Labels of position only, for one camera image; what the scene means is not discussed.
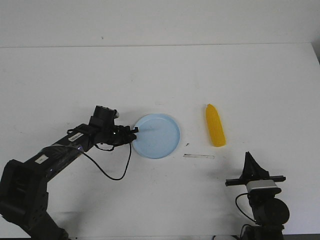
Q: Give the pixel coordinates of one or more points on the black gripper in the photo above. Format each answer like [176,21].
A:
[254,175]
[106,132]

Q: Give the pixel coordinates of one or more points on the light blue round plate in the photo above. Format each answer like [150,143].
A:
[158,136]

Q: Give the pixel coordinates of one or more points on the yellow corn cob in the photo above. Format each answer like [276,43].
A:
[214,126]

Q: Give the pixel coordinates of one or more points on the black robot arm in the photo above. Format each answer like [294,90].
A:
[259,203]
[23,186]

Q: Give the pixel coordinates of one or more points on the clear tape strip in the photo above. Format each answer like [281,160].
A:
[200,156]

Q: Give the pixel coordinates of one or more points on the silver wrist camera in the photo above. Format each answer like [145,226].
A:
[262,186]

